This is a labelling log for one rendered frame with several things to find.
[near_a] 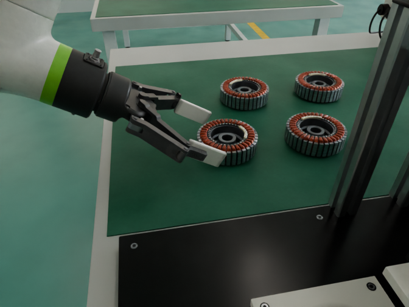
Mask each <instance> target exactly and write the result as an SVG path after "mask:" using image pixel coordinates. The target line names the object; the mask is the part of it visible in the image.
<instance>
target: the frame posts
mask: <svg viewBox="0 0 409 307"><path fill-rule="evenodd" d="M392 2H393V3H392V5H391V8H390V12H389V15H388V18H387V21H386V24H385V27H384V30H383V34H382V37H381V39H380V43H379V47H378V49H377V52H376V56H375V58H374V61H373V64H372V68H371V71H370V73H369V77H368V81H367V83H366V86H365V90H364V92H363V96H362V99H361V102H360V105H359V108H358V112H357V115H356V117H355V121H354V124H353V126H352V130H351V134H350V136H349V139H348V143H347V146H346V149H345V152H344V155H343V158H342V161H341V165H340V168H339V170H338V174H337V177H336V180H335V183H334V187H333V189H332V193H331V195H330V199H329V202H328V204H329V205H330V207H331V208H334V207H335V210H334V213H335V214H336V216H337V217H344V216H345V215H346V212H348V214H349V215H350V216H352V215H356V214H357V211H358V208H359V206H360V204H361V201H362V198H363V196H364V194H365V191H366V189H367V187H368V184H369V181H370V179H371V176H372V173H373V172H374V169H375V167H376V164H377V162H378V159H379V157H380V154H381V152H382V149H383V147H384V145H385V142H386V139H387V137H388V134H389V132H390V130H391V127H392V125H393V122H394V120H395V117H396V115H397V112H398V110H399V107H400V105H401V103H402V100H403V98H404V95H405V92H406V90H407V88H408V85H409V50H407V49H406V48H407V45H408V42H409V0H392ZM389 195H390V196H391V198H392V199H395V198H397V201H396V203H397V204H398V205H399V206H400V207H401V208H403V207H407V206H408V204H409V151H408V153H407V156H406V157H405V160H404V162H403V164H402V166H401V169H400V171H399V173H398V175H397V177H396V179H395V181H394V183H393V186H392V188H391V190H390V192H389Z"/></svg>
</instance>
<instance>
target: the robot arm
mask: <svg viewBox="0 0 409 307"><path fill-rule="evenodd" d="M61 3H62V0H0V93H8V94H14V95H17V96H22V97H27V98H29V99H33V100H36V101H39V102H42V103H45V104H48V105H51V106H53V107H56V108H59V109H62V110H64V111H68V112H70V113H71V114H72V115H79V116H81V117H84V118H88V117H89V116H90V114H91V113H92V111H94V114H95V115H96V116H98V117H100V118H103V119H106V120H108V121H111V122H116V121H117V120H118V119H119V118H124V119H126V120H128V121H129V123H128V125H127V128H126V129H125V130H126V132H128V133H130V134H132V135H134V136H137V137H139V138H140V139H143V140H144V141H145V142H147V143H149V144H150V145H151V146H153V147H155V148H156V149H158V150H159V151H161V152H162V153H164V154H166V155H167V156H168V157H170V158H171V159H173V160H175V161H176V162H178V163H182V161H183V160H184V158H185V157H190V158H193V159H195V160H198V161H202V162H204V163H207V164H210V165H213V166H215V167H219V165H220V164H221V162H222V161H223V160H224V158H225V157H226V152H224V151H222V150H219V149H216V148H214V147H211V146H208V145H205V144H203V143H200V142H198V141H195V140H192V139H190V140H189V141H187V140H186V139H185V138H183V137H182V136H181V135H180V134H179V133H177V132H176V131H175V130H174V129H173V128H171V127H170V126H169V125H168V124H166V123H165V122H164V121H163V120H162V119H161V115H160V114H159V113H157V110H172V109H174V113H176V114H178V115H181V116H184V117H186V118H189V119H191V120H193V121H196V122H199V123H200V124H203V125H204V124H205V123H206V122H207V120H208V119H209V117H210V115H211V114H212V113H211V111H208V110H206V109H204V108H201V107H199V106H197V105H194V104H192V103H190V102H188V101H185V100H183V99H180V98H181V97H182V95H181V94H180V93H178V92H177V93H176V92H175V91H173V90H168V89H165V88H159V87H155V86H149V85H143V84H141V83H138V82H135V81H131V80H130V79H129V78H127V77H124V76H122V75H120V74H117V73H115V72H112V71H111V72H109V73H108V74H107V69H108V65H107V63H105V62H104V60H103V59H102V58H99V57H100V54H101V52H102V51H101V50H100V49H97V48H95V50H94V52H93V54H90V53H87V52H86V53H83V52H80V51H78V50H76V49H74V48H71V47H69V46H67V45H65V44H62V43H60V42H58V41H56V40H54V39H53V37H52V35H51V30H52V26H53V23H54V20H55V17H56V15H57V12H58V10H59V8H60V5H61ZM167 94H168V96H167Z"/></svg>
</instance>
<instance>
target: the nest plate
mask: <svg viewBox="0 0 409 307"><path fill-rule="evenodd" d="M250 306H251V307H395V306H394V305H393V303H392V301H391V300H390V298H389V297H388V296H387V294H386V292H385V291H384V290H383V288H382V287H381V285H380V283H379V282H378V281H377V279H376V277H375V276H373V277H366V278H360V279H356V280H350V281H344V282H340V283H334V284H328V285H324V286H318V287H314V288H308V289H302V290H298V291H291V292H285V293H281V294H275V295H269V296H265V297H259V298H253V299H251V303H250Z"/></svg>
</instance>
